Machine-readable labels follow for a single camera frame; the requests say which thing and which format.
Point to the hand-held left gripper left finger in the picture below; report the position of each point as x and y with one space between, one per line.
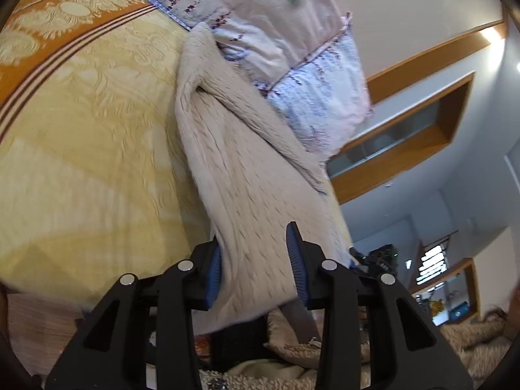
213 275

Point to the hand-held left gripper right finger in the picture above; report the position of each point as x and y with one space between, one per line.
294 264

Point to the beige knitted sweater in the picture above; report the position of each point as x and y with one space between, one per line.
243 191

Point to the window with grille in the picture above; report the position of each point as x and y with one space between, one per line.
431 263

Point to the beige fleece garment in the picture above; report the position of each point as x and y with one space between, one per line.
471 333

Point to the pink striped bed sheet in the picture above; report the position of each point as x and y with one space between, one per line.
44 325

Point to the yellow patterned bedspread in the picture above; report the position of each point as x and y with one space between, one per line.
81 130

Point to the floral white pillow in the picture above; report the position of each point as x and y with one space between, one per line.
284 28

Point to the wooden framed wall niche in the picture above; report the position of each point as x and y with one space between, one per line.
406 138

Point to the wooden wall trim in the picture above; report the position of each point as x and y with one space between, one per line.
434 55

